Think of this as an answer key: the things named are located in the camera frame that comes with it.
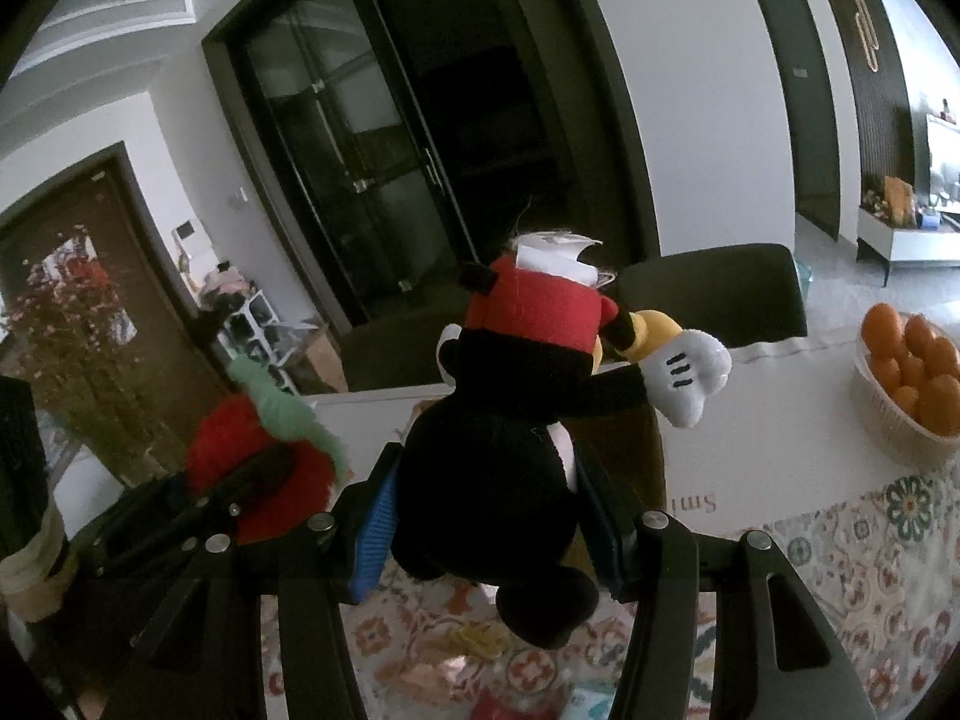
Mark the white shoe rack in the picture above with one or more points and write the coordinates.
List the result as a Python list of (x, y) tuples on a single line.
[(252, 328)]

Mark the white basket of oranges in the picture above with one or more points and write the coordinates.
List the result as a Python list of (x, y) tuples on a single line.
[(905, 387)]

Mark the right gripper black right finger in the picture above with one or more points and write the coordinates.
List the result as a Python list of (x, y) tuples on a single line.
[(777, 655)]

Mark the patterned table runner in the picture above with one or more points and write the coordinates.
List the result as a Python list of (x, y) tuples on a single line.
[(848, 612)]

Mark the brown cardboard box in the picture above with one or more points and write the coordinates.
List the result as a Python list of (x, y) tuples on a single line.
[(622, 457)]

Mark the dark hallway door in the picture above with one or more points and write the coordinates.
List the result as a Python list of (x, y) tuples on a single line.
[(811, 115)]

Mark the brown entrance door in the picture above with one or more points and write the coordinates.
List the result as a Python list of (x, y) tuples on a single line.
[(89, 227)]

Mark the white TV console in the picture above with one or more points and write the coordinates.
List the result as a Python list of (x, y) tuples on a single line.
[(895, 247)]

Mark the red snack packet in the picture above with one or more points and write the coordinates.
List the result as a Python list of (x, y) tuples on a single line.
[(494, 705)]

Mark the dried flower bouquet in vase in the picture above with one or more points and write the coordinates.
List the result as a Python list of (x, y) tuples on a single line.
[(74, 344)]

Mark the dark dining chair left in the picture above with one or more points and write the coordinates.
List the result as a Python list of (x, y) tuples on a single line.
[(397, 350)]

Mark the black red mouse plush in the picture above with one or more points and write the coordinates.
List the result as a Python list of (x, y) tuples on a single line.
[(539, 325)]

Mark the yellow small soft item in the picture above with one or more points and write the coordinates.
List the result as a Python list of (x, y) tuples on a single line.
[(487, 640)]

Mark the red apple plush toy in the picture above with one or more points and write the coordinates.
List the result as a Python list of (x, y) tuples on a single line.
[(291, 464)]

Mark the gold wall ornament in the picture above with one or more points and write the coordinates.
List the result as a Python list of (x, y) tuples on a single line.
[(866, 29)]

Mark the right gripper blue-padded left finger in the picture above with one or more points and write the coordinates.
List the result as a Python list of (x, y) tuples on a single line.
[(375, 532)]

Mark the dark glass sliding door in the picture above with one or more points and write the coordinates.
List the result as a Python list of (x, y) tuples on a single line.
[(394, 140)]

